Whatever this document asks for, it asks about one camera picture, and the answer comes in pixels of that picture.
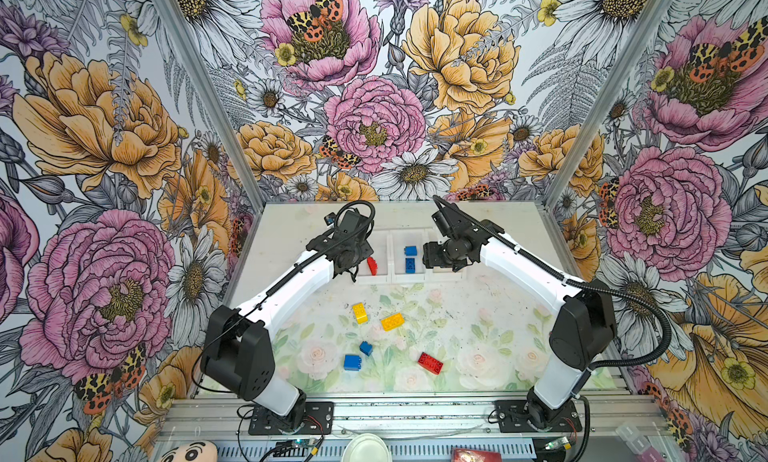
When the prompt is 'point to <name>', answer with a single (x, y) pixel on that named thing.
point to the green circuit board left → (294, 443)
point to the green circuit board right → (556, 444)
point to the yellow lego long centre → (393, 322)
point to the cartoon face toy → (193, 451)
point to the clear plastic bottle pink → (639, 444)
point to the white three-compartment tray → (398, 259)
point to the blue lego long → (409, 265)
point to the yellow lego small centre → (360, 313)
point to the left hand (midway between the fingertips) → (359, 257)
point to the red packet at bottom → (470, 455)
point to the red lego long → (430, 363)
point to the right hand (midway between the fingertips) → (436, 267)
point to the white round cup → (366, 448)
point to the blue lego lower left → (352, 362)
